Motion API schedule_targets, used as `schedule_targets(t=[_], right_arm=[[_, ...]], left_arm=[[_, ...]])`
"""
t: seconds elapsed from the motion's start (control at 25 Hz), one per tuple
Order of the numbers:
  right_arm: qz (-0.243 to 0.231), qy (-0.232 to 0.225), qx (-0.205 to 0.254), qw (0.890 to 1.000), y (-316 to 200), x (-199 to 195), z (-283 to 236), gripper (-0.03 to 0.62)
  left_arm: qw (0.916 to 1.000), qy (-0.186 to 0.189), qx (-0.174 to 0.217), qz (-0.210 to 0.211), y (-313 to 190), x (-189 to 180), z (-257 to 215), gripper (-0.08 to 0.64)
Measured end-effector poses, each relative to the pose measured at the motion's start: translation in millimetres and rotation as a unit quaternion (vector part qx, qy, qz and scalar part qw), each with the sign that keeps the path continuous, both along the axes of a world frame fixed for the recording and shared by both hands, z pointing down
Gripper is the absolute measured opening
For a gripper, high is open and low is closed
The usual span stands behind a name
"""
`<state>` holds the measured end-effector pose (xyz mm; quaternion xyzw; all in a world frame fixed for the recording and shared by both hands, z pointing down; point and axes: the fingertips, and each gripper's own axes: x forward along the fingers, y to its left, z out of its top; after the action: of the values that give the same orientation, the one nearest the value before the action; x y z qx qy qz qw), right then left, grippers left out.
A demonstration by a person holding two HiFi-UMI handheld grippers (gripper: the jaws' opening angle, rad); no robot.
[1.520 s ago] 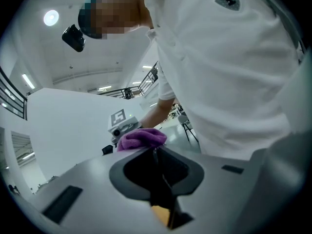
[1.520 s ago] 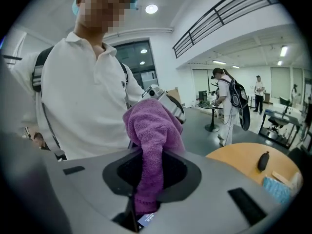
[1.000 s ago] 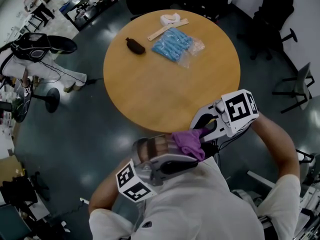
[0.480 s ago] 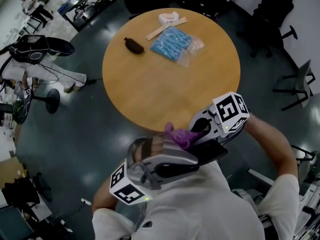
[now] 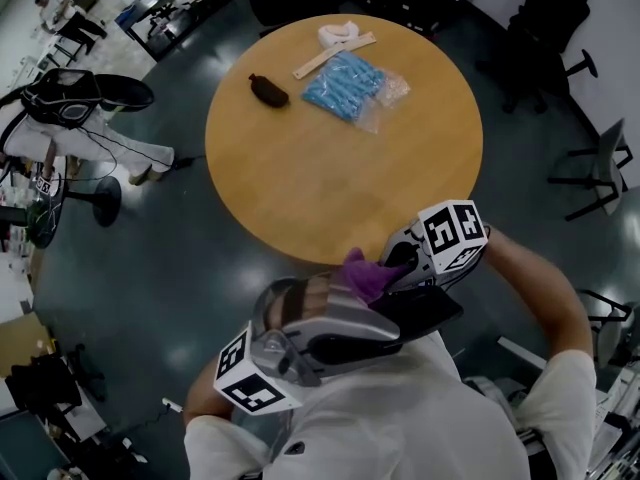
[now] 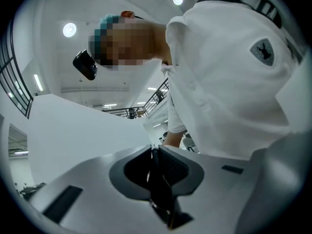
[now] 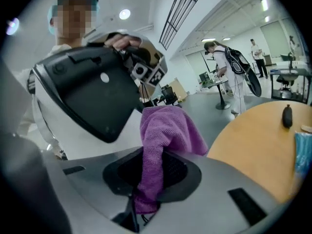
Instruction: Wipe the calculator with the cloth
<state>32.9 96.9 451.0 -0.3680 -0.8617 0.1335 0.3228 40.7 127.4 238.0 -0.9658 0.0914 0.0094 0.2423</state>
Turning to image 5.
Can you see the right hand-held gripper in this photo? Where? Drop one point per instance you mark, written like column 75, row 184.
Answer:
column 450, row 233

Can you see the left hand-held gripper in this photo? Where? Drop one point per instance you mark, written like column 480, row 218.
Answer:
column 345, row 325

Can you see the purple cloth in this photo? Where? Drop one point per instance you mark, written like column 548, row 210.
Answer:
column 367, row 278

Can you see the person's right forearm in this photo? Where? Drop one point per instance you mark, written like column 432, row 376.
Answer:
column 542, row 288

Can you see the person's left forearm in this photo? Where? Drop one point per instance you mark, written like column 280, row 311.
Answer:
column 207, row 393

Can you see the white rolled cloth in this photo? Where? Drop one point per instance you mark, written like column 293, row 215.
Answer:
column 335, row 33

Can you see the person's white shirt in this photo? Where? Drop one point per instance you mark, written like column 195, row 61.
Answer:
column 390, row 418

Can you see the clear plastic bag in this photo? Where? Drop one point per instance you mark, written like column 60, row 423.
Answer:
column 392, row 90

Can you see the bag of blue packets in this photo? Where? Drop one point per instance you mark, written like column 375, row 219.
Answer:
column 342, row 85

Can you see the white marker pen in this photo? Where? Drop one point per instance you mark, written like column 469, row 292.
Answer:
column 173, row 405

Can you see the wooden ruler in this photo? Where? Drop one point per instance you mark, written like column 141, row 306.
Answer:
column 332, row 55

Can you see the dark brown pouch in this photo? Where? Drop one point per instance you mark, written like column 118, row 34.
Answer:
column 270, row 93

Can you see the black office chair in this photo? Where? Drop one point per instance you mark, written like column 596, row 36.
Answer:
column 547, row 23

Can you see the black bag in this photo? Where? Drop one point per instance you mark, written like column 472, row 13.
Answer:
column 42, row 385

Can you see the black round stool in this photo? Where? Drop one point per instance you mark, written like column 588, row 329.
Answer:
column 125, row 93

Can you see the cardboard box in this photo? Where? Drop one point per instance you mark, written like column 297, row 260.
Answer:
column 22, row 343

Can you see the grey chair black frame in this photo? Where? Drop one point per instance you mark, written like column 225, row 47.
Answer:
column 607, row 168
column 607, row 328

